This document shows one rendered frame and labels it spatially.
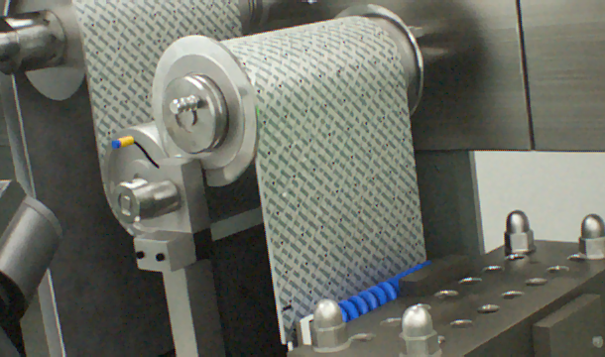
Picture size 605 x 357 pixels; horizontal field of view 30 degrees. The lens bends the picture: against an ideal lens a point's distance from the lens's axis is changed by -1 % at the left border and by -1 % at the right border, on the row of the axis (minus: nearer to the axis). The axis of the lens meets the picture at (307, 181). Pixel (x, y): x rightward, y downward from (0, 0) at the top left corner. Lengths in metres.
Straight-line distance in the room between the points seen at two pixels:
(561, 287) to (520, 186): 2.97
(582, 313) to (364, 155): 0.27
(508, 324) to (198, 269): 0.31
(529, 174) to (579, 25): 2.89
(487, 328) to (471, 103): 0.34
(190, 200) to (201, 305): 0.11
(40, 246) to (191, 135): 0.43
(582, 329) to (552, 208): 2.95
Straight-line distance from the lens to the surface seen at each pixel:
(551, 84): 1.23
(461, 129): 1.31
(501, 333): 1.03
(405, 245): 1.23
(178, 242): 1.09
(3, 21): 1.25
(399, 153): 1.22
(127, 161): 1.21
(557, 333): 1.08
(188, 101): 1.05
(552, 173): 4.03
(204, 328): 1.13
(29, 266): 0.66
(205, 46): 1.07
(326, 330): 1.03
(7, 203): 0.67
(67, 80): 1.27
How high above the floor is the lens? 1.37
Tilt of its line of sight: 11 degrees down
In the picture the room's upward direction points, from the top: 8 degrees counter-clockwise
